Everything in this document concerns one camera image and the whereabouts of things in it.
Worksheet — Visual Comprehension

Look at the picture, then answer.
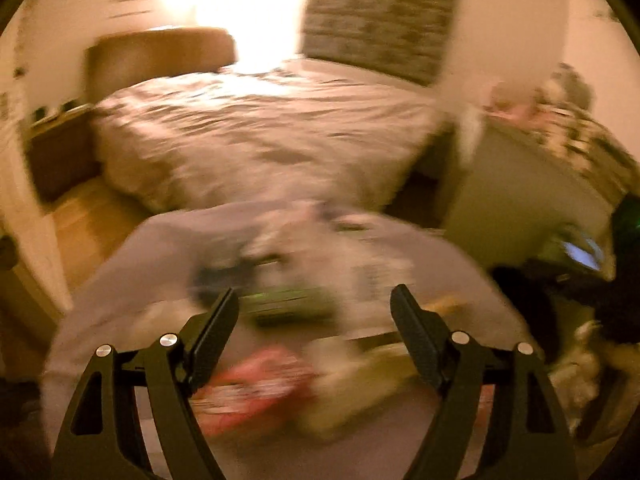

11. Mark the green milk carton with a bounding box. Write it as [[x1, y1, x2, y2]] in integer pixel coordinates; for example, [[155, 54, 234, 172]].
[[190, 255, 337, 327]]

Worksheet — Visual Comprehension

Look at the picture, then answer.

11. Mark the white cabinet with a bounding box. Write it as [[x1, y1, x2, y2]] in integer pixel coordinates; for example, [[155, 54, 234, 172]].
[[442, 117, 613, 268]]

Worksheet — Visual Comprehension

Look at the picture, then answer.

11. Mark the stack of books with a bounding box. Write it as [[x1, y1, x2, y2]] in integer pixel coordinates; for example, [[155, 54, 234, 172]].
[[538, 105, 639, 206]]

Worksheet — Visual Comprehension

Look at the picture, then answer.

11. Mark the pink snack box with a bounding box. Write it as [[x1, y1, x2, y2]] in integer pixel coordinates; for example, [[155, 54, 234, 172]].
[[190, 346, 317, 439]]

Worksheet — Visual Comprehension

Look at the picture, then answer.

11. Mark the white printed label wrapper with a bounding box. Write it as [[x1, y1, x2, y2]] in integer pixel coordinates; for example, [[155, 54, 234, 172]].
[[345, 245, 413, 325]]

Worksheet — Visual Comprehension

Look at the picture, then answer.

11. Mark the pink plush toy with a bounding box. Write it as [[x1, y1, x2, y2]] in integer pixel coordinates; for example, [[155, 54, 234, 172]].
[[483, 81, 541, 128]]

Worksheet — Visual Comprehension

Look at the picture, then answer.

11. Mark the yellow-green packaging bag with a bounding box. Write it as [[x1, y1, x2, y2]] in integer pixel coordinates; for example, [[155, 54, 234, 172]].
[[296, 336, 418, 440]]

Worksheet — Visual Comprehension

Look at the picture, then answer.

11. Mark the grey plush toy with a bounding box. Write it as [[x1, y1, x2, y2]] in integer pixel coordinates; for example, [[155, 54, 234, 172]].
[[544, 62, 594, 110]]

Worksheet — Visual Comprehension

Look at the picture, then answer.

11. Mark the brown wooden nightstand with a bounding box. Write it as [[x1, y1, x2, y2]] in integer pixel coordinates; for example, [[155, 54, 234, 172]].
[[26, 104, 101, 203]]

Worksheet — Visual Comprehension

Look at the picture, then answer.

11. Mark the bed with white duvet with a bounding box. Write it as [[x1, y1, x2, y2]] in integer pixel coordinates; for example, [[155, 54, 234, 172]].
[[93, 66, 449, 214]]

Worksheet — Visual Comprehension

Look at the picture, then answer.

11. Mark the patterned grey curtain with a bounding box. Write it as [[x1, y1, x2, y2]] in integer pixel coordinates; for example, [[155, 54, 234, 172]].
[[300, 0, 456, 87]]

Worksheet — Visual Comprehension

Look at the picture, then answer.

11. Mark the brown headboard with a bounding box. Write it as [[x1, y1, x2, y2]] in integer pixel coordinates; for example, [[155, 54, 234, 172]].
[[85, 27, 236, 104]]

